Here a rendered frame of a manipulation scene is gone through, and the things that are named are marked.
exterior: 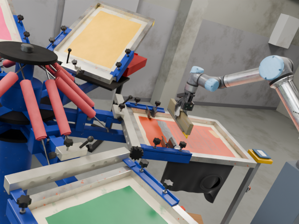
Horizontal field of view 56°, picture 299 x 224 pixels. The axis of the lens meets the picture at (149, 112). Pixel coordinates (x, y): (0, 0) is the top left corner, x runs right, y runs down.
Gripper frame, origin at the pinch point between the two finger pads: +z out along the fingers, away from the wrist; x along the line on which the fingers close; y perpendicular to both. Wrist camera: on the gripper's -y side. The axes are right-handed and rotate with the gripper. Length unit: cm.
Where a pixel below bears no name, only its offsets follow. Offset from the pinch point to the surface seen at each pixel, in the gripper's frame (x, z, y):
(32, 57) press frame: -92, -23, 9
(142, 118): -17.7, 13.4, -17.1
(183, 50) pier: 103, 1, -266
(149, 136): -18.5, 13.5, 7.0
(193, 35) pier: 113, -26, -268
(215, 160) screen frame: 18.7, 11.8, 28.9
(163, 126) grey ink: -4.3, 12.8, -9.5
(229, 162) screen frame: 29.1, 11.9, 28.9
